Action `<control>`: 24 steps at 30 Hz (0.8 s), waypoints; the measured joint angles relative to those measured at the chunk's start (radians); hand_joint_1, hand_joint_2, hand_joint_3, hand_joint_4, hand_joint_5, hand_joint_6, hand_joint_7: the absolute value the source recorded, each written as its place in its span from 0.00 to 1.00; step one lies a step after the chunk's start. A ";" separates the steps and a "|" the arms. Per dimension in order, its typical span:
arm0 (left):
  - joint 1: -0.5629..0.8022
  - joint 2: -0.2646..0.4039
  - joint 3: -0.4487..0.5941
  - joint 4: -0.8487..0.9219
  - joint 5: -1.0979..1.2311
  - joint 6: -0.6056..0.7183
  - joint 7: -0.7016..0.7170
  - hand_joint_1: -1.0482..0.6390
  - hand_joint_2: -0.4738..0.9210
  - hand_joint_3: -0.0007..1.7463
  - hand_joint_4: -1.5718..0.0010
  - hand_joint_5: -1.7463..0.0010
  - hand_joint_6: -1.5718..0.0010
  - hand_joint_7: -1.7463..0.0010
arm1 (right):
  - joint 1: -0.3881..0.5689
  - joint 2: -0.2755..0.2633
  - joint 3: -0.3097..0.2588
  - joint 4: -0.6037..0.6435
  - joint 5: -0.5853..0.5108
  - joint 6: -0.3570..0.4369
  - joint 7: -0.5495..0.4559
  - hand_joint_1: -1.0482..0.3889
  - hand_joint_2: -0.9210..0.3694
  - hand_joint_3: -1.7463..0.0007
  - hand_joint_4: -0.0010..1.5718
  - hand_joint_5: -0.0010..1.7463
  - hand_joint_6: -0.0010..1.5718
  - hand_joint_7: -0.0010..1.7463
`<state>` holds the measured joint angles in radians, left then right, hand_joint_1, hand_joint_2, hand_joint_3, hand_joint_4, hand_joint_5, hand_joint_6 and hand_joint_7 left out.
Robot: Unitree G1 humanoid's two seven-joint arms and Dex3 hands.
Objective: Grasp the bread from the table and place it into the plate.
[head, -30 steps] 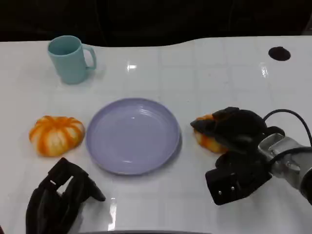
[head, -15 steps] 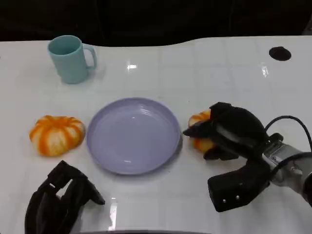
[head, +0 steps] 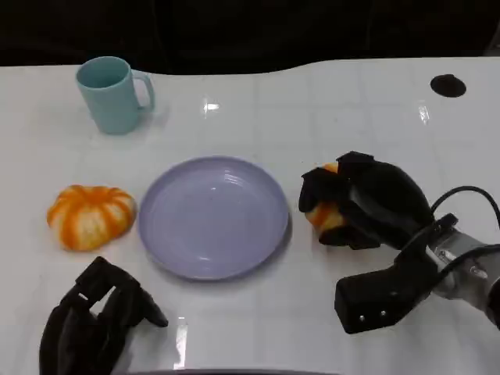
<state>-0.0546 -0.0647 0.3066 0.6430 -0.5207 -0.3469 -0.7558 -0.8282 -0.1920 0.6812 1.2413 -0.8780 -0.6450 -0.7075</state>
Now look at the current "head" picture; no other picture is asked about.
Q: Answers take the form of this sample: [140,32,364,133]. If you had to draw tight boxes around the lilac plate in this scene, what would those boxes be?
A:
[137,155,291,282]

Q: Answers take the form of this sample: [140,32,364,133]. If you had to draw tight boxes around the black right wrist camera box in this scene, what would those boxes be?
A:
[334,212,460,335]

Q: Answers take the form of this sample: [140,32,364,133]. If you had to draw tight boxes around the grey robot torso rim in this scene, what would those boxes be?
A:
[128,368,352,375]

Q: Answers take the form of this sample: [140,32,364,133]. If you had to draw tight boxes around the black round table grommet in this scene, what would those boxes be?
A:
[430,73,467,98]

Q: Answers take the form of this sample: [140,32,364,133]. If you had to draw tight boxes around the pale green mug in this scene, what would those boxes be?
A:
[75,56,156,136]

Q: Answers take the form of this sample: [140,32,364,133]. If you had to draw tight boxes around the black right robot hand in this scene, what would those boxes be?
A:
[298,151,435,251]

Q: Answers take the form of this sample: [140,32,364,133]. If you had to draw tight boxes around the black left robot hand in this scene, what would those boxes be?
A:
[38,256,170,375]

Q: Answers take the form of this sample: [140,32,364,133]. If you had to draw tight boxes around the orange and white bread roll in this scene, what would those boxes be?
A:
[306,162,349,237]
[46,184,138,252]

